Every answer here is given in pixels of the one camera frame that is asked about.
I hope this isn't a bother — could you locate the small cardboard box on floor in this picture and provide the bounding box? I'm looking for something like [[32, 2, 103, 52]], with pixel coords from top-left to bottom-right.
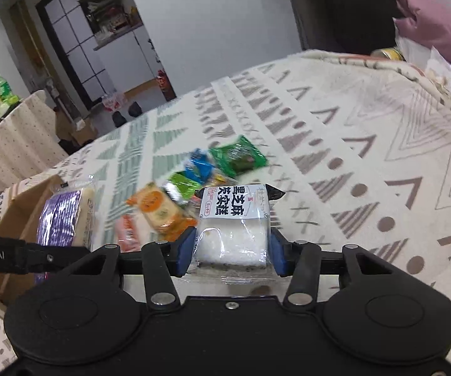
[[71, 119, 98, 147]]

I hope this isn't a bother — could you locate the light green candy packet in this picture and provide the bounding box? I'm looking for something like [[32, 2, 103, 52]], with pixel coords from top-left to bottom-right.
[[163, 173, 203, 206]]

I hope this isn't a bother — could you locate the right black slipper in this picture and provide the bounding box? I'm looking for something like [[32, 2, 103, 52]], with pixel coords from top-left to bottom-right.
[[128, 101, 143, 119]]

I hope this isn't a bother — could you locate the brown cardboard box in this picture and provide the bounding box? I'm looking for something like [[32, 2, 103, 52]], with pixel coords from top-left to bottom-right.
[[0, 175, 65, 309]]

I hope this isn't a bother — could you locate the patterned bed blanket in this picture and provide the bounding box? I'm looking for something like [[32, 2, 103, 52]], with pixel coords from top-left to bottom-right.
[[0, 48, 451, 376]]

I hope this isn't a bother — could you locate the pink snack packet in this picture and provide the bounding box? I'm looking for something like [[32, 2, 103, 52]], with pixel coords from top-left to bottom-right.
[[114, 212, 158, 253]]

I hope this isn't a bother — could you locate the black slipper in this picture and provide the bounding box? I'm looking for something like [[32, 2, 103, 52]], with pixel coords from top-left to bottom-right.
[[128, 101, 143, 119], [112, 111, 127, 128]]

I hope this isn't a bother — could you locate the purple wafer packet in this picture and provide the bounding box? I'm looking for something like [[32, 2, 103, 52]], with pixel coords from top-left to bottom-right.
[[33, 181, 97, 283]]

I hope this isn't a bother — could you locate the left black slipper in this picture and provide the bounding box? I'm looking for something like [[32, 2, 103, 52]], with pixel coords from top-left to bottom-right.
[[112, 111, 127, 128]]

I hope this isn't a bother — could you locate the white kitchen cabinet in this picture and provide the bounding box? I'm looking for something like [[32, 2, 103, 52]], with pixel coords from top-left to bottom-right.
[[80, 0, 163, 92]]

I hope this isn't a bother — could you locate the orange cracker packet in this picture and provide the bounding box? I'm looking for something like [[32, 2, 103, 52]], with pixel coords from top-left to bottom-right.
[[126, 182, 198, 242]]

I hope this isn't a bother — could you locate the dark red sauce bottle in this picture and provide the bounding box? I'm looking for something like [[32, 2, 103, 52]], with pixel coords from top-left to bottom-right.
[[157, 70, 171, 101]]

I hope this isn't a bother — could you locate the round table with dotted cloth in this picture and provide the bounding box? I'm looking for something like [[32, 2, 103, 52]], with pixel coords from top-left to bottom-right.
[[0, 90, 68, 192]]

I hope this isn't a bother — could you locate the green soda bottle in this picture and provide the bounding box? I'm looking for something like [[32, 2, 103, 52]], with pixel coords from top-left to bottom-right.
[[0, 76, 17, 105]]

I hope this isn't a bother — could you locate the blue candy packet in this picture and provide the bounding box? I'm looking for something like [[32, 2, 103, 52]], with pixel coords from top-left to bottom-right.
[[184, 149, 214, 184]]

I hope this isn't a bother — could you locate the pack of water bottles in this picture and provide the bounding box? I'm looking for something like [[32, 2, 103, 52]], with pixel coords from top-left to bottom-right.
[[101, 91, 127, 113]]

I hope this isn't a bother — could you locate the dark green candy packet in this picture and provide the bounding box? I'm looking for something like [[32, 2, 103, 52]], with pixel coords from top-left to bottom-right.
[[209, 136, 268, 178]]

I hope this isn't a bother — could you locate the black sesame cake packet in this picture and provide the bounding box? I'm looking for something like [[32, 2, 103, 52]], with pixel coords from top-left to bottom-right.
[[188, 184, 285, 284]]

